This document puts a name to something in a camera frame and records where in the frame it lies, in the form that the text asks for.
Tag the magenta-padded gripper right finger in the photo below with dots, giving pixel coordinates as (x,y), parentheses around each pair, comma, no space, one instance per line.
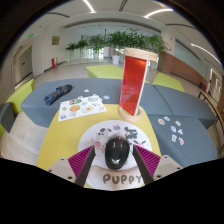
(150,161)

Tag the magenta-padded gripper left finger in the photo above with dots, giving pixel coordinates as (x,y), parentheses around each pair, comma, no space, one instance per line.
(80,163)

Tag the black computer mouse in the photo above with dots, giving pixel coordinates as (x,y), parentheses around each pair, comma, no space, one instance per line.
(116,153)

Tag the round white printed mouse pad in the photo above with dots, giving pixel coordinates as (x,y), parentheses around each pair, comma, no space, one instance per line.
(88,140)

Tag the group of small loose stickers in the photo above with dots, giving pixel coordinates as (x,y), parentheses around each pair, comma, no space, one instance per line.
(161,121)

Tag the grey upholstered bench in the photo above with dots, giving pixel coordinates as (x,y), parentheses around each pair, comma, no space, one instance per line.
(180,103)
(40,110)
(193,150)

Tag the white sticker sheet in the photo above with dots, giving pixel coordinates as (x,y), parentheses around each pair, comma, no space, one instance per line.
(80,108)

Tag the dark blue folded umbrella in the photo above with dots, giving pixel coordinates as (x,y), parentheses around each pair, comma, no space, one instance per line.
(56,94)

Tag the small white loose sticker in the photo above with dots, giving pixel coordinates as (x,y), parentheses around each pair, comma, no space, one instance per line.
(86,90)

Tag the lime green bench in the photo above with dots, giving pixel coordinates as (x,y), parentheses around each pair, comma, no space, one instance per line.
(20,95)
(103,71)
(168,81)

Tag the dark grey seat block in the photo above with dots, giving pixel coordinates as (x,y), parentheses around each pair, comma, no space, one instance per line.
(6,116)

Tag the red fire extinguishers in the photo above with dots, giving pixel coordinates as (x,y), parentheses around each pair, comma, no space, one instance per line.
(54,62)

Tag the white door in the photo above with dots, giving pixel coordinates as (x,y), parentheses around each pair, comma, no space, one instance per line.
(25,65)

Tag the group of potted green plants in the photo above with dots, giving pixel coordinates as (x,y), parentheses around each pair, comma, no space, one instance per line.
(123,38)

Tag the green exit sign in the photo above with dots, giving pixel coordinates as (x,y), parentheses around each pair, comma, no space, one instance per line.
(31,35)

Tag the group of ceiling light strips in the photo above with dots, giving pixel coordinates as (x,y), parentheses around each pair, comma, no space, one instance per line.
(88,5)

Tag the framed wall picture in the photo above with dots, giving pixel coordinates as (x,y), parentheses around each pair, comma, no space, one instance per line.
(55,40)

